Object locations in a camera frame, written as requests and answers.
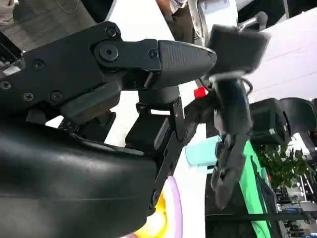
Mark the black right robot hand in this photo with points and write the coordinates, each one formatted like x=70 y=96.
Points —
x=62 y=161

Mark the pale green mug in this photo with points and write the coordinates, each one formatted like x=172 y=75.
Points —
x=200 y=155

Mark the orange toy bread roll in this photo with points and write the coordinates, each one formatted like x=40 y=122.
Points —
x=158 y=223

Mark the lilac plate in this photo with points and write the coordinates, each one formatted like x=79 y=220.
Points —
x=176 y=198

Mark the red tape roll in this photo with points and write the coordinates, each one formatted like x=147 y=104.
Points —
x=200 y=92

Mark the black cabinet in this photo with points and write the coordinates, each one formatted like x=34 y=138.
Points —
x=220 y=223

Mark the person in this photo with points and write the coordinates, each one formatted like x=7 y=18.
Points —
x=182 y=27

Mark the green cloth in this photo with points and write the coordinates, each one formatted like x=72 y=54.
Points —
x=250 y=193

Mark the black machine housing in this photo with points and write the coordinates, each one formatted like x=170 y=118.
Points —
x=267 y=119

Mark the green potted plant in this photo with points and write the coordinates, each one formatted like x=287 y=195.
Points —
x=282 y=163

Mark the black chair shell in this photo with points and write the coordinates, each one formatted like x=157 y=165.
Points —
x=299 y=111

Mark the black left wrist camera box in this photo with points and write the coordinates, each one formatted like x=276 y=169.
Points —
x=237 y=49

